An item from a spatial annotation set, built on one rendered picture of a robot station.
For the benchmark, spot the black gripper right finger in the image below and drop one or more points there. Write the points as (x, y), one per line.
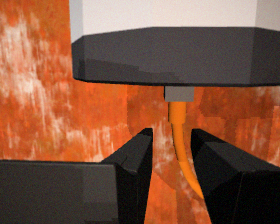
(237, 187)

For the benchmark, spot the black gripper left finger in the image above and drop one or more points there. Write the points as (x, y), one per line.
(72, 192)

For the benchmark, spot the grey plug with orange cable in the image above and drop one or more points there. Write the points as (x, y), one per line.
(177, 98)

